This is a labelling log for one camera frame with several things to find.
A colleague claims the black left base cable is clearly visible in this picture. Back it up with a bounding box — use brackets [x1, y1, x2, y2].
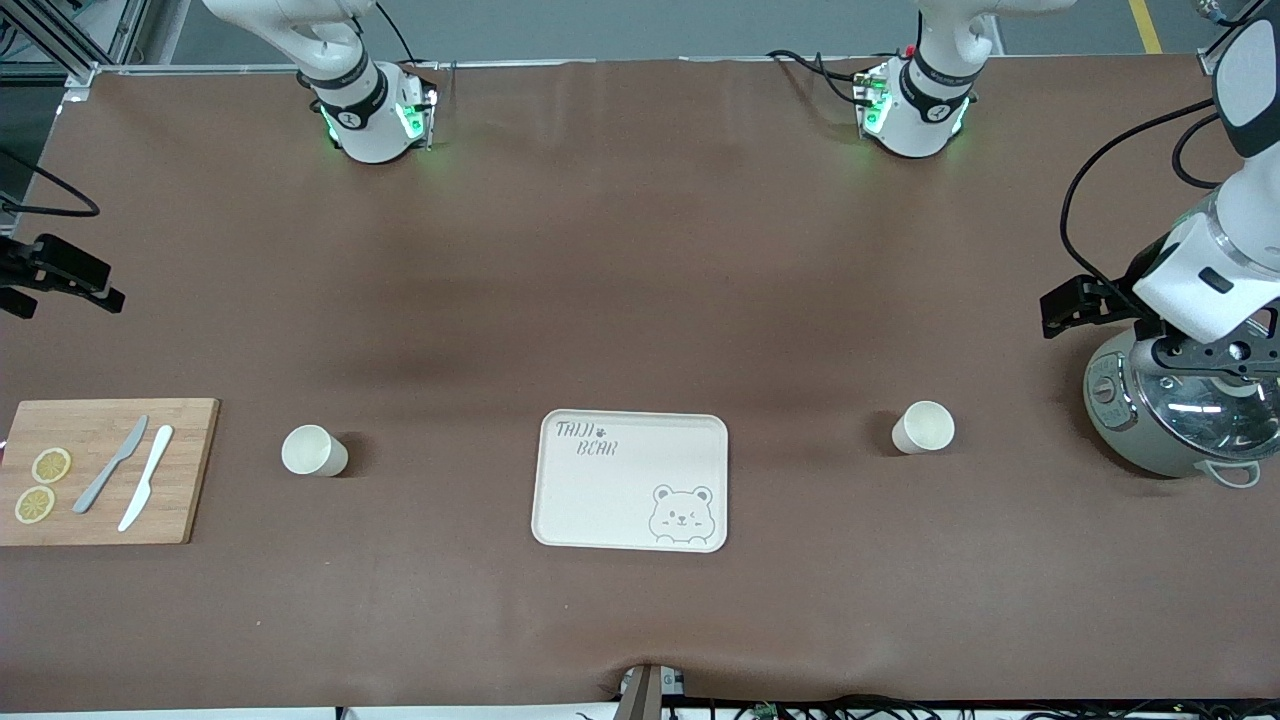
[767, 48, 871, 106]

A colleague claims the black base cable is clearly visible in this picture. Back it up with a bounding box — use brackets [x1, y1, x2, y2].
[767, 48, 871, 106]
[375, 0, 419, 69]

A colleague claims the brown table cover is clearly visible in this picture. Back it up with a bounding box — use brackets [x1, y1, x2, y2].
[0, 55, 1280, 713]

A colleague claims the black right base cable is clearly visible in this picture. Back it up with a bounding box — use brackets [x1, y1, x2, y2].
[375, 0, 419, 69]

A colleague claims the short black cable loop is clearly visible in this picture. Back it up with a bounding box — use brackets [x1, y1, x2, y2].
[1172, 113, 1226, 191]

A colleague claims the glass pot lid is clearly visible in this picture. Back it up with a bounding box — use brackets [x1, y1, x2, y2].
[1128, 340, 1280, 463]

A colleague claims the grey plastic knife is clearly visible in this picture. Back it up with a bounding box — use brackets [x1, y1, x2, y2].
[73, 415, 149, 515]

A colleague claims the white plastic knife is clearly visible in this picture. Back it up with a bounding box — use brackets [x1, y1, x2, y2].
[118, 425, 175, 533]

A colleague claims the grey electric cooking pot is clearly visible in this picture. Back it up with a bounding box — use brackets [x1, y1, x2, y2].
[1084, 320, 1280, 491]

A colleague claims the cream bear print tray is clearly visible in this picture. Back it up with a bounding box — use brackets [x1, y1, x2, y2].
[531, 409, 729, 554]

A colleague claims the wooden cutting board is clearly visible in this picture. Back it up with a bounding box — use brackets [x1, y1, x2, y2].
[0, 398, 220, 547]

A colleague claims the aluminium frame post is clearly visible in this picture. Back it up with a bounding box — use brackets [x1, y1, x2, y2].
[0, 0, 151, 89]
[1195, 0, 1251, 76]

